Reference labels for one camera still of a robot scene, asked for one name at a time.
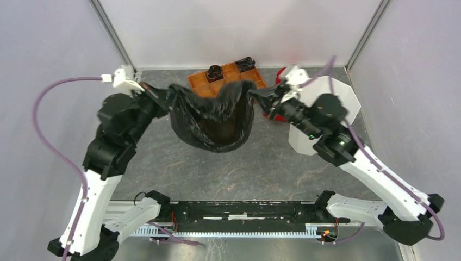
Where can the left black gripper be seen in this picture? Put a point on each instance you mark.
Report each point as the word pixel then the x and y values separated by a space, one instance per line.
pixel 163 99

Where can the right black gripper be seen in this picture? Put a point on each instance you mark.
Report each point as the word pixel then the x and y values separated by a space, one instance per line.
pixel 266 97

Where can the black trash bag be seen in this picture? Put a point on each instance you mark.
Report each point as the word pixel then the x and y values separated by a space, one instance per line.
pixel 217 124

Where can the white plastic trash bin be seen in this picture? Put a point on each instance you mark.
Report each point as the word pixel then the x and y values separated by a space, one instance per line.
pixel 299 141

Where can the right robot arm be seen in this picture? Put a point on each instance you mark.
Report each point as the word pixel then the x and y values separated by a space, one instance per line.
pixel 401 212

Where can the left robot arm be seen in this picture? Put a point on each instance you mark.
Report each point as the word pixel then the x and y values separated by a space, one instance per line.
pixel 123 120

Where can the red cloth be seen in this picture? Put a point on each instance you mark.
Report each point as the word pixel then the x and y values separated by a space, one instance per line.
pixel 283 99

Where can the rolled black bag back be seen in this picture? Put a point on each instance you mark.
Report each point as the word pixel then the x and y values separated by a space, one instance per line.
pixel 245 64

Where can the rolled black bag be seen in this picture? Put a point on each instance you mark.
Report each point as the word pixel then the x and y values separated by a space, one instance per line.
pixel 245 64
pixel 214 73

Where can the orange compartment tray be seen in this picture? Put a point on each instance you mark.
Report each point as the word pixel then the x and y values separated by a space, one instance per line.
pixel 200 85

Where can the rolled black bag left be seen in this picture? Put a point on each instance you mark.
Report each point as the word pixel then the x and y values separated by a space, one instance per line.
pixel 214 73

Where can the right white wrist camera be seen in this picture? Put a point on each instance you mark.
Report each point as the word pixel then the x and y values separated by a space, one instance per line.
pixel 293 76

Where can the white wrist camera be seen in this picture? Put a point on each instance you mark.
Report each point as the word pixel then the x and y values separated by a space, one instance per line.
pixel 123 80
pixel 293 76

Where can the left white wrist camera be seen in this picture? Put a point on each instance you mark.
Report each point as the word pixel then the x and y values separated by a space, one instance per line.
pixel 123 80

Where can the left aluminium corner post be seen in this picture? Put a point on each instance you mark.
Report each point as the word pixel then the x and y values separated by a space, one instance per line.
pixel 111 32

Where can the aluminium corner post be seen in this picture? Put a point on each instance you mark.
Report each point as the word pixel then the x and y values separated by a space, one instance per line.
pixel 111 32
pixel 369 29

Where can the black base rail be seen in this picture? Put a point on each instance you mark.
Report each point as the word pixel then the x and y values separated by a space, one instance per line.
pixel 245 216

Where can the right aluminium corner post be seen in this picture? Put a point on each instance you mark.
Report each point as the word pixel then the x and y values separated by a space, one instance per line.
pixel 369 29

